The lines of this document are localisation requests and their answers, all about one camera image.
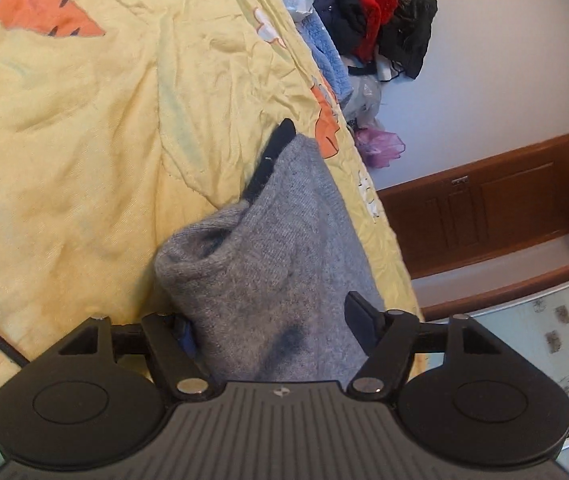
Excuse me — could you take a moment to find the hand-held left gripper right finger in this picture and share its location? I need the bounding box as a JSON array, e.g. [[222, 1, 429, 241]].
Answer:
[[345, 291, 496, 402]]

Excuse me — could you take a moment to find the black garment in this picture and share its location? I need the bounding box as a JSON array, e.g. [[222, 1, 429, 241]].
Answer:
[[379, 0, 438, 80]]

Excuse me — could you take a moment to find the grey sweater with navy sleeves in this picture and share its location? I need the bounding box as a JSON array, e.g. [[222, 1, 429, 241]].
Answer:
[[154, 119, 388, 386]]

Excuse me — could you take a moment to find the light blue towel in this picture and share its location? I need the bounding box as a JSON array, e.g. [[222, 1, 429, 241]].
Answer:
[[297, 7, 355, 107]]

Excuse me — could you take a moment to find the navy blue garment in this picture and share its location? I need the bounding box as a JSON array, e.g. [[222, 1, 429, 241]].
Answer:
[[312, 0, 368, 57]]

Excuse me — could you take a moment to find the pink plastic bag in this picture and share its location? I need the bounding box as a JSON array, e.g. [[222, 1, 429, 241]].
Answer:
[[355, 127, 407, 170]]

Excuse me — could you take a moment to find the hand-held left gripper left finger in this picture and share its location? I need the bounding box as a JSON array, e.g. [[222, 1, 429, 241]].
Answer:
[[58, 312, 214, 402]]

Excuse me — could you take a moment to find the white wardrobe with floral print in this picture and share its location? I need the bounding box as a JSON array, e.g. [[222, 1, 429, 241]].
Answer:
[[469, 270, 569, 480]]

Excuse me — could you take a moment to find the brown wooden door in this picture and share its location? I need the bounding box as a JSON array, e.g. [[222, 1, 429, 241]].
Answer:
[[377, 132, 569, 279]]

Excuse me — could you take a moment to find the yellow printed blanket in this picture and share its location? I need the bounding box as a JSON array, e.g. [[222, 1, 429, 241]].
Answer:
[[0, 0, 446, 413]]

